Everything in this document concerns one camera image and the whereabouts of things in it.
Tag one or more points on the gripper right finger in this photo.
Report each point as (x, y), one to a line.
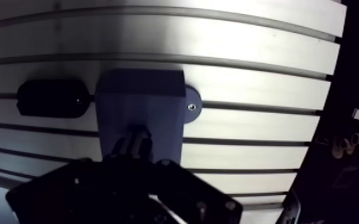
(195, 194)

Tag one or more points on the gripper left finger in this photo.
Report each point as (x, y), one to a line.
(79, 190)

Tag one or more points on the black oval holder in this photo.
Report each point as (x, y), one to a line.
(52, 98)

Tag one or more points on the dark blue-grey block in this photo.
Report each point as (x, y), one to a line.
(142, 106)

